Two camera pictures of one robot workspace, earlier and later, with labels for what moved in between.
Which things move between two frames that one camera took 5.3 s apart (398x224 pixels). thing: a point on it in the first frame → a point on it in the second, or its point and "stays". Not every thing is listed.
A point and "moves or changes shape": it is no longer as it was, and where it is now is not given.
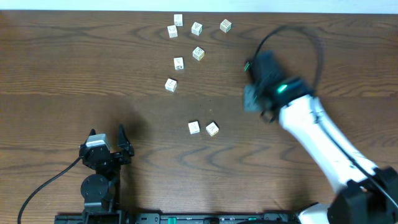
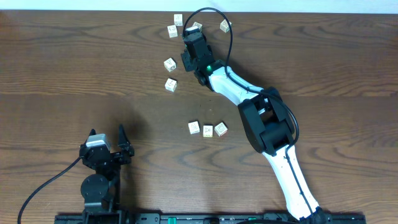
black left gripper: x=112 y=156 stays
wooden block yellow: x=212 y=129 moves or changes shape
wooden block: x=178 y=62 → x=170 y=64
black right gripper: x=254 y=84 → x=186 y=60
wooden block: x=172 y=31 stays
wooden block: x=171 y=85 stays
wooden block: x=178 y=20 stays
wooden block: x=194 y=127 stays
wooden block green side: x=196 y=28 stays
